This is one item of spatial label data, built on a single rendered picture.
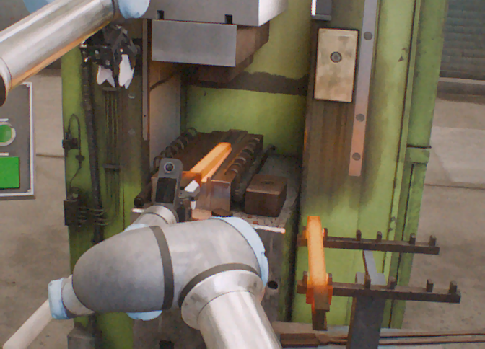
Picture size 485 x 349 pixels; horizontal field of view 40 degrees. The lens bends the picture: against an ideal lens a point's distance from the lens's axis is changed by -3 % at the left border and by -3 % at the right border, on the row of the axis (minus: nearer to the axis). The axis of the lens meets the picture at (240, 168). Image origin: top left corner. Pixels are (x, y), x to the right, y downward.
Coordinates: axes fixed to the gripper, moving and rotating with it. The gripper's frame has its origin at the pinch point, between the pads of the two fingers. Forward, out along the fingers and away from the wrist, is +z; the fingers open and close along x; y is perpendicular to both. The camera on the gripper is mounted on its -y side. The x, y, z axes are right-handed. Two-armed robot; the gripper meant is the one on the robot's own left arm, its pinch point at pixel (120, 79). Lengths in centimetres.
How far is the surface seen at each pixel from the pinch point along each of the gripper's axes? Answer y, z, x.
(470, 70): -510, 373, 145
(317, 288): 37, 14, 48
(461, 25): -530, 329, 130
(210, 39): -15.6, -0.9, 16.2
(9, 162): 11.1, 18.5, -28.6
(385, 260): -3, 56, 60
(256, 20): -17.8, -5.1, 26.6
